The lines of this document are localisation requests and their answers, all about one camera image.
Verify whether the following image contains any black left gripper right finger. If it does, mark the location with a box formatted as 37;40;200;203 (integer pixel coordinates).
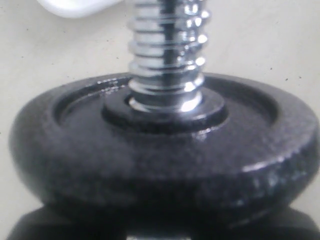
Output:
191;207;318;240

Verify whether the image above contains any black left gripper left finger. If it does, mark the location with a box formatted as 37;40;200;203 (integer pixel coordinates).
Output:
6;207;127;240

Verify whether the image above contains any black weight plate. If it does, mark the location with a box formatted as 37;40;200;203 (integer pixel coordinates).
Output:
9;73;320;222

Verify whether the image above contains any white plastic tray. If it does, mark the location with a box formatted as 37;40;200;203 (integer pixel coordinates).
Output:
37;0;122;19

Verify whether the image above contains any chrome threaded dumbbell bar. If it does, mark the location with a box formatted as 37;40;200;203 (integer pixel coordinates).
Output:
128;0;210;113

